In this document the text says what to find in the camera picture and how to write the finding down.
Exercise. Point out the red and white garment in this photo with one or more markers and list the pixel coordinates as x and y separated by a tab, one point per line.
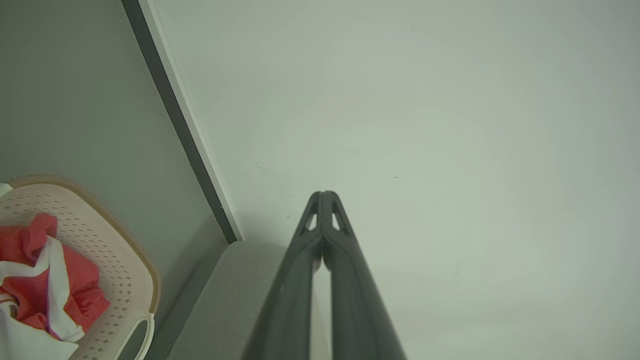
30	290

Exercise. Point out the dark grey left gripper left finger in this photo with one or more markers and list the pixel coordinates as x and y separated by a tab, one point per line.
292	300

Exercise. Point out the dark grey wall baseboard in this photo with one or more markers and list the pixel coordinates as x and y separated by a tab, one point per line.
172	107

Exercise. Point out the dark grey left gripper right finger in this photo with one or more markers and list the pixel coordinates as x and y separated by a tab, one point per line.
357	310

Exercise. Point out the beige perforated plastic laundry basket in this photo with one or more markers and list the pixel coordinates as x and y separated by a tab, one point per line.
117	260

